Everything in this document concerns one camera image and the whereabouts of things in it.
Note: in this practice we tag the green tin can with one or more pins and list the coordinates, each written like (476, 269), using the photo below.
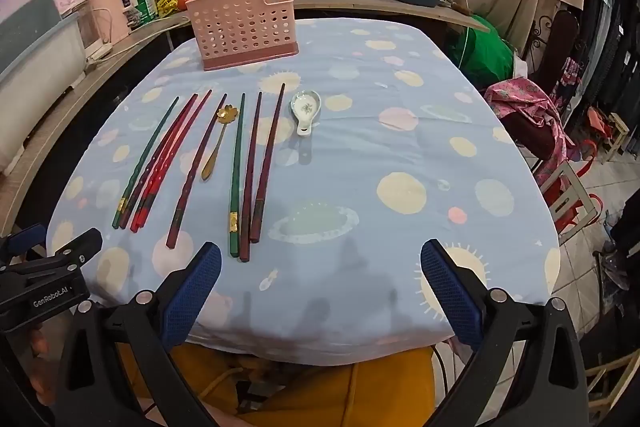
(145, 4)

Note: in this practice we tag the dark red chopstick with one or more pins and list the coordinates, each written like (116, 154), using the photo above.
(197, 172)
(270, 157)
(251, 177)
(167, 146)

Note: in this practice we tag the red tomato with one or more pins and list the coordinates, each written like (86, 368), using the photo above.
(184, 2)

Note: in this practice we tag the white blue-lidded dish box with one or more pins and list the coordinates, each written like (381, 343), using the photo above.
(35, 57)

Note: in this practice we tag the red stool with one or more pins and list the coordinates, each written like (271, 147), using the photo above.
(570, 207)

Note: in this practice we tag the dark metal chair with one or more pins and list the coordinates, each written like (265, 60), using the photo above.
(557, 47)

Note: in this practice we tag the yellow snack packet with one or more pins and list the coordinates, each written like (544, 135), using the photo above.
(166, 4)

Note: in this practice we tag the green chopstick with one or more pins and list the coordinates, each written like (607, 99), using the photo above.
(150, 152)
(237, 177)

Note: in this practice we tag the blue planet print tablecloth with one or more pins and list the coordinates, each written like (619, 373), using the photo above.
(350, 167)

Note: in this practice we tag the dark hanging clothes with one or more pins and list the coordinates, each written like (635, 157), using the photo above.
(607, 7)

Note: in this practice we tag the wooden side counter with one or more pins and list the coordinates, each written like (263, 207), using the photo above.
(75, 107)

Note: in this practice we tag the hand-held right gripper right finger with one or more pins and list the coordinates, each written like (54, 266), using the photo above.
(450, 292)

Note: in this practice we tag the person's left hand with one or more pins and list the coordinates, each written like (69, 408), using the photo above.
(41, 357)

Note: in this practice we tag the grey counter board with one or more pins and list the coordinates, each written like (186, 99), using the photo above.
(375, 7)

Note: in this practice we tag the green bag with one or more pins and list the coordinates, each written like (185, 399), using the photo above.
(482, 52)

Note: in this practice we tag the bright red chopstick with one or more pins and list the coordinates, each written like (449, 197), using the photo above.
(163, 187)
(156, 187)

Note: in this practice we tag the pink floral cloth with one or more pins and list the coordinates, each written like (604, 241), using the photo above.
(530, 102)

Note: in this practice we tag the gold flower spoon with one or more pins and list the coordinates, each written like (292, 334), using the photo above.
(227, 114)

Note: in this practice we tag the yellow pants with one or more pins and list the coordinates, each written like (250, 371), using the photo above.
(325, 387)

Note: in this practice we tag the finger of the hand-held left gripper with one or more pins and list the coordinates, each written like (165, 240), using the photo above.
(22, 238)
(80, 244)

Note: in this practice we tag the white ceramic spoon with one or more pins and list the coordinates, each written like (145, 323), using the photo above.
(306, 107)

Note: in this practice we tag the pink plastic utensil holder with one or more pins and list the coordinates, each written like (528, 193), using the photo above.
(240, 27)

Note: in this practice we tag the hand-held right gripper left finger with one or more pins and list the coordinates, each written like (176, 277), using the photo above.
(192, 294)

